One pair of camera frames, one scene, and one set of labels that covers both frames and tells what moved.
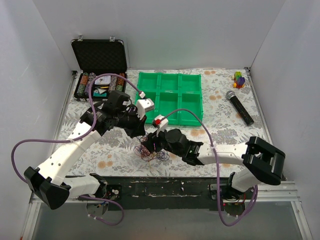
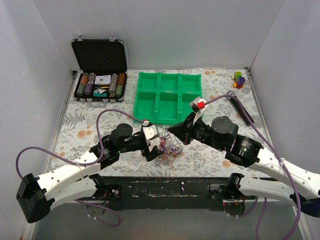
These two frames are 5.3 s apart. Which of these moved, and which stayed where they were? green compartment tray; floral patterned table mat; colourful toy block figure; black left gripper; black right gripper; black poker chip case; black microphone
Moved: black right gripper; black left gripper
Stayed: black microphone; green compartment tray; colourful toy block figure; floral patterned table mat; black poker chip case
